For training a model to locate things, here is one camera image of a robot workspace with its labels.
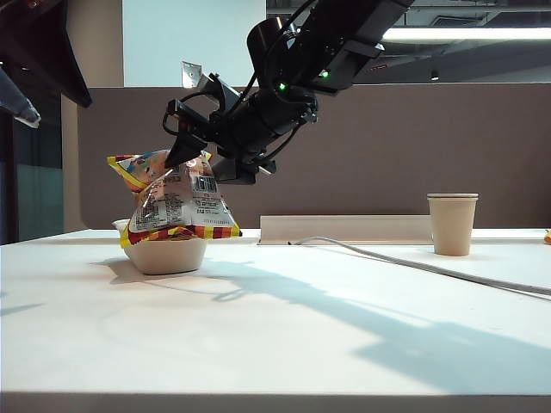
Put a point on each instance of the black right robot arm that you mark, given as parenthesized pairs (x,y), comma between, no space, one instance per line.
(327,43)

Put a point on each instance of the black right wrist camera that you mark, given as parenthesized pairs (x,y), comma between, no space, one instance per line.
(237,172)

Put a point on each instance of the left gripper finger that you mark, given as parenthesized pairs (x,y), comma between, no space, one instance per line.
(17,103)
(39,47)

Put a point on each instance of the beige round column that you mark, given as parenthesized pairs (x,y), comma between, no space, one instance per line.
(103,51)

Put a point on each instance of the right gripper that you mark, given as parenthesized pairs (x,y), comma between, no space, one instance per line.
(202,116)

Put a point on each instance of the white ceiling light strip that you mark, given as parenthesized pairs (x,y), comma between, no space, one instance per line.
(473,34)

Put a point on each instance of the beige paper cup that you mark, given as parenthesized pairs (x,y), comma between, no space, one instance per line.
(452,228)

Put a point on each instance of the black pendant ceiling lamp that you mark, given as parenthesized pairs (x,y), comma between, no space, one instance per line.
(435,78)

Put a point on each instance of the silver metal wall plate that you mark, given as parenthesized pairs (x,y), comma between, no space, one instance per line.
(189,73)

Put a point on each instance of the small yellow object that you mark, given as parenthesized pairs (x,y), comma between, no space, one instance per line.
(547,238)

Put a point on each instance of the orange yellow chips bag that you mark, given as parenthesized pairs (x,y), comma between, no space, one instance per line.
(172,206)

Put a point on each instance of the brown desk partition panel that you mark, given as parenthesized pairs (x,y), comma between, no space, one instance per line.
(387,150)

